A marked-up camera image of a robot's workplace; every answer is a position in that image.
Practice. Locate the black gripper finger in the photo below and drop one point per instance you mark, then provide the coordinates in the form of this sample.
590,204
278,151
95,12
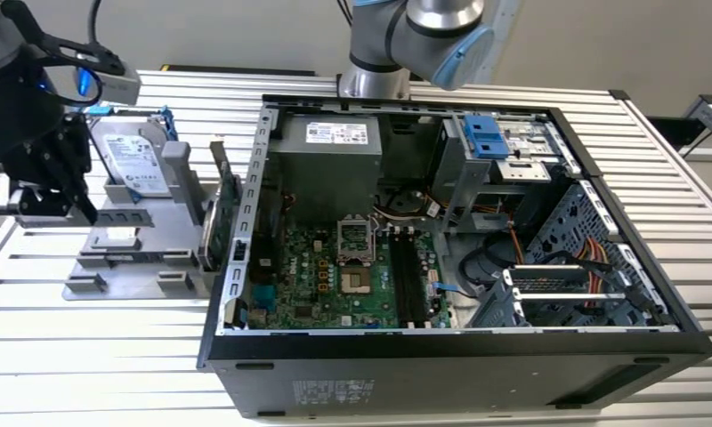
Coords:
70,151
41,202

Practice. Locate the RAM stick with black chips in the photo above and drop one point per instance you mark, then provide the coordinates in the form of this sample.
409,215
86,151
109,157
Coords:
133,259
126,218

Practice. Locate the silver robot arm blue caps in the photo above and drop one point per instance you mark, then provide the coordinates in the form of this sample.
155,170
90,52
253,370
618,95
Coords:
390,35

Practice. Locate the black RAM slot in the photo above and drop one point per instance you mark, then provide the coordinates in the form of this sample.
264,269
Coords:
406,276
413,276
398,276
421,276

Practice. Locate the hard disk in blue carrier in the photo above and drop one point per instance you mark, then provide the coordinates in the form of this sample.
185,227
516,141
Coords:
130,155

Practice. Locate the silver CPU chip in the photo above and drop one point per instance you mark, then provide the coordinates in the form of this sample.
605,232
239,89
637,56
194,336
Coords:
121,234

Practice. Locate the grey parts rack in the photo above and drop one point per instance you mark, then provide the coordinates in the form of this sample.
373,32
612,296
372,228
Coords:
165,240

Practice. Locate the green graphics card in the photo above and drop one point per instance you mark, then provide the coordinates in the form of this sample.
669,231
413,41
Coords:
225,200

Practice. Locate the black bar yellow end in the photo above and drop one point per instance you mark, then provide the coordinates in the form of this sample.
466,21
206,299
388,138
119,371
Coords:
237,70

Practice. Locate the blue board connector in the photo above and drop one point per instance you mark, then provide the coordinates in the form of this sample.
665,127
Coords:
261,297

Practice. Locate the grey power supply unit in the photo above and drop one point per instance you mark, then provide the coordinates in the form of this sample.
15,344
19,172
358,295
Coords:
326,178

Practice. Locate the beige board connector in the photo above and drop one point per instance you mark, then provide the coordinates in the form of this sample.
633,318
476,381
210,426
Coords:
317,245

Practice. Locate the black chipset chip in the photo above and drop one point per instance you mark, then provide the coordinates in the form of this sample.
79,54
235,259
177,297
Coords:
302,311

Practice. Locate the CPU socket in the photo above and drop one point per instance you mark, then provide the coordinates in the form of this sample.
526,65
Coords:
356,282

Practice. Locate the black round fan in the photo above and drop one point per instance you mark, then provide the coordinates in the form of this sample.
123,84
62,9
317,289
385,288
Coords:
402,202

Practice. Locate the green motherboard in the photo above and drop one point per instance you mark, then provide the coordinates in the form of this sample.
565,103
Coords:
361,311

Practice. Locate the grey metal drive cage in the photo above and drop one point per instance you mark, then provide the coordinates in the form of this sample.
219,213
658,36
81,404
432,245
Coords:
468,178

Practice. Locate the white board power connector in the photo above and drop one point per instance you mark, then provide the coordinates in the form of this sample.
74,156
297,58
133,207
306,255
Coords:
433,279

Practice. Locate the blue plastic drive latch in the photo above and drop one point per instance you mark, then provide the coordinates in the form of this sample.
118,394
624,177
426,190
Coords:
482,138

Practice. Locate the black open PC case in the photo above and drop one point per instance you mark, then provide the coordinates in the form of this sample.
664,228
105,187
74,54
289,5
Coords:
450,382

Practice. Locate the black drive with print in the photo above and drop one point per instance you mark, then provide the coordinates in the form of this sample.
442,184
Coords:
545,278

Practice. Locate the grey metal disk bay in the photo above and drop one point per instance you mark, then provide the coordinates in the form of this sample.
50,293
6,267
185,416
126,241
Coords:
569,295

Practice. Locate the black box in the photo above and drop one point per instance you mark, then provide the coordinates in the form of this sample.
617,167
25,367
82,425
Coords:
676,131

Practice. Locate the silver camera with black bracket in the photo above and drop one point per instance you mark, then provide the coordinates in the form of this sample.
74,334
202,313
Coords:
118,86

